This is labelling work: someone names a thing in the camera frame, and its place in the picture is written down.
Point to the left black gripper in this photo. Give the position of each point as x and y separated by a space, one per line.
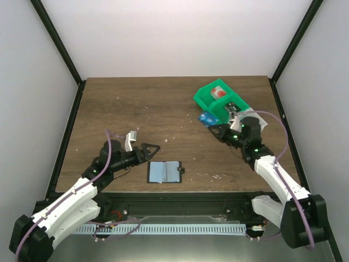
144 147

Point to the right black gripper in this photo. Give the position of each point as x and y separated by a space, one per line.
224 127

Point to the blue credit card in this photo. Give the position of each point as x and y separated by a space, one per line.
207 119

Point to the black card holder wallet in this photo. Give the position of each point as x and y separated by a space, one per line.
165 172

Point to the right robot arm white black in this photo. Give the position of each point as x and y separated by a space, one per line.
300 216

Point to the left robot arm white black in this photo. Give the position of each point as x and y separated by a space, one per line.
34 238

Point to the black card in bin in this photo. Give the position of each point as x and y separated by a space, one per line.
232 107

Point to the red white card in bin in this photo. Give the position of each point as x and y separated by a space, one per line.
217 92

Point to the green white sorting bin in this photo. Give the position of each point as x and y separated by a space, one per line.
207 103

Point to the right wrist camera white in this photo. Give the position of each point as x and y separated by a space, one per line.
234 122

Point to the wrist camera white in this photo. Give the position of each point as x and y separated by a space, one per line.
234 122
130 138

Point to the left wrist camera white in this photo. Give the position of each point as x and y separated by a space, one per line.
130 138

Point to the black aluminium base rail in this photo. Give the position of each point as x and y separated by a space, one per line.
235 205

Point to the light blue slotted cable duct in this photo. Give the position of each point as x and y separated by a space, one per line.
165 229

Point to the right black frame post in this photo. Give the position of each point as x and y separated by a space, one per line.
297 37

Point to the black frame post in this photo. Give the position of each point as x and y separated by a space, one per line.
51 30
297 37

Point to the left black frame post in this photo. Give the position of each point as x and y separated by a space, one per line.
51 30

